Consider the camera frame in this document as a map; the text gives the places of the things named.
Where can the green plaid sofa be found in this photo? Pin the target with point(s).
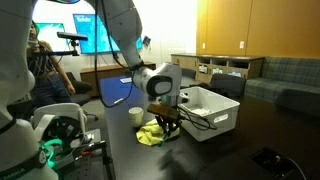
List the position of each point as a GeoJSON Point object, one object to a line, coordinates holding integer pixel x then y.
{"type": "Point", "coordinates": [293, 83]}

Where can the white plastic basket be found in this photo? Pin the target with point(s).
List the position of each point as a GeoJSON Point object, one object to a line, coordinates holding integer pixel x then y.
{"type": "Point", "coordinates": [223, 116]}

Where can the white towel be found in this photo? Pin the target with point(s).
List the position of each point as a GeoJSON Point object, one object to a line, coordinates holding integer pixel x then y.
{"type": "Point", "coordinates": [201, 111]}

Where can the yellow towel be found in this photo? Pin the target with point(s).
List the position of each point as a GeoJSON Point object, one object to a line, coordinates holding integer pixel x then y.
{"type": "Point", "coordinates": [150, 133]}

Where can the wooden low cabinet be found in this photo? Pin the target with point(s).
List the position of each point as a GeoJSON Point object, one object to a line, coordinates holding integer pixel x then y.
{"type": "Point", "coordinates": [206, 65]}

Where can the black camera on stand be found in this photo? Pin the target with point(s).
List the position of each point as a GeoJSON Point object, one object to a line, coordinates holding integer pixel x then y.
{"type": "Point", "coordinates": [73, 38]}

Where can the table cable port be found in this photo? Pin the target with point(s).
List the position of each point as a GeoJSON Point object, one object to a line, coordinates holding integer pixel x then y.
{"type": "Point", "coordinates": [273, 162]}

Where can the black office chair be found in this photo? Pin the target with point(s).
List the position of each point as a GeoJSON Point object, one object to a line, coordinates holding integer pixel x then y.
{"type": "Point", "coordinates": [232, 86]}

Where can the person in striped top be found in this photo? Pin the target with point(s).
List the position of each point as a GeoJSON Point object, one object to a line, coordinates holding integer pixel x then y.
{"type": "Point", "coordinates": [52, 85]}

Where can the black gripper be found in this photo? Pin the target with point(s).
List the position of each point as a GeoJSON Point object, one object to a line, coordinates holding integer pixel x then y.
{"type": "Point", "coordinates": [168, 124]}

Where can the white mug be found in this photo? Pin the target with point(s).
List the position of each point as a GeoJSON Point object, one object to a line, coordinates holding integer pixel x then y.
{"type": "Point", "coordinates": [136, 116]}

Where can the wall display screen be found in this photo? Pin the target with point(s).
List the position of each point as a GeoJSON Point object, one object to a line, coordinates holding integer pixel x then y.
{"type": "Point", "coordinates": [85, 24]}

